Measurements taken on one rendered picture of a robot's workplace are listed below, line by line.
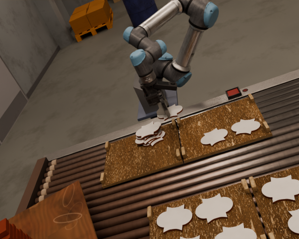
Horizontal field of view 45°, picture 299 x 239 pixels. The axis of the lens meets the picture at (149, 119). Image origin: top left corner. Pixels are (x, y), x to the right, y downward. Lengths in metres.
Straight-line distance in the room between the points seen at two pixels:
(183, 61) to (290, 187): 1.00
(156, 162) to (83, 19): 6.50
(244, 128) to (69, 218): 0.87
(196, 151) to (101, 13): 6.47
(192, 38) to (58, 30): 6.33
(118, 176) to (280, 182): 0.76
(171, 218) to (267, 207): 0.36
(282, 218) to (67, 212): 0.84
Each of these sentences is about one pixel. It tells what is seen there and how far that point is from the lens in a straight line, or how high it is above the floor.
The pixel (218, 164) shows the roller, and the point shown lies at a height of 0.92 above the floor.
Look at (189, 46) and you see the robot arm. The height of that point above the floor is 1.22.
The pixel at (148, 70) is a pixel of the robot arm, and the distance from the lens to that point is 1.67.
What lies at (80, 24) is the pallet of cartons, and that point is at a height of 0.32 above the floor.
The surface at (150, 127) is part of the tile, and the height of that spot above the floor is 0.99.
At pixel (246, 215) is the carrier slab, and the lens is 1.36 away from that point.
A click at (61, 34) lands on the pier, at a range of 8.17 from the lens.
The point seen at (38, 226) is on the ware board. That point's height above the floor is 1.04.
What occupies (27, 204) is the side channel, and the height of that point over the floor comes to 0.95.
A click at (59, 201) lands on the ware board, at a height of 1.04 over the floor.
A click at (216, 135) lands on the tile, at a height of 0.94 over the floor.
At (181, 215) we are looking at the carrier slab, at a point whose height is 0.95.
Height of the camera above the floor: 1.96
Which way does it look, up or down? 30 degrees down
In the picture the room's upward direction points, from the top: 25 degrees counter-clockwise
